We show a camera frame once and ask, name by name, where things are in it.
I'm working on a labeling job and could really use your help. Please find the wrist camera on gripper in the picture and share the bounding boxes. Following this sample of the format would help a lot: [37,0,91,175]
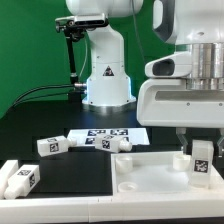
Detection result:
[145,51,192,78]

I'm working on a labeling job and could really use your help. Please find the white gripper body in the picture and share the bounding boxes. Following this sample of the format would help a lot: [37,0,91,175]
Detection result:
[137,79,224,128]

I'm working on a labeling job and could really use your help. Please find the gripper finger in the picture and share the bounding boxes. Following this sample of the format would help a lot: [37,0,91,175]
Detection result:
[217,128,224,157]
[176,127,192,155]

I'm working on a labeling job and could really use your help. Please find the white tag sheet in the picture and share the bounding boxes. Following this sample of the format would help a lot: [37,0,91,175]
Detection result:
[68,128,150,146]

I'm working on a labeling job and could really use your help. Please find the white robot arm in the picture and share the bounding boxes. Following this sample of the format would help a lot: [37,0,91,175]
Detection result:
[137,0,224,155]

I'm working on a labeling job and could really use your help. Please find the black camera on stand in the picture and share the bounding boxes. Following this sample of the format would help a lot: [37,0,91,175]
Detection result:
[55,13,109,94]

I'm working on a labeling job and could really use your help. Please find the black cables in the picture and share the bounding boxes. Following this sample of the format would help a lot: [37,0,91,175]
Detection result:
[11,83,88,109]

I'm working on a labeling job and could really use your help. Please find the white square table top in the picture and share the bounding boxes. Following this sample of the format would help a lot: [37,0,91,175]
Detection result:
[111,151,224,200]

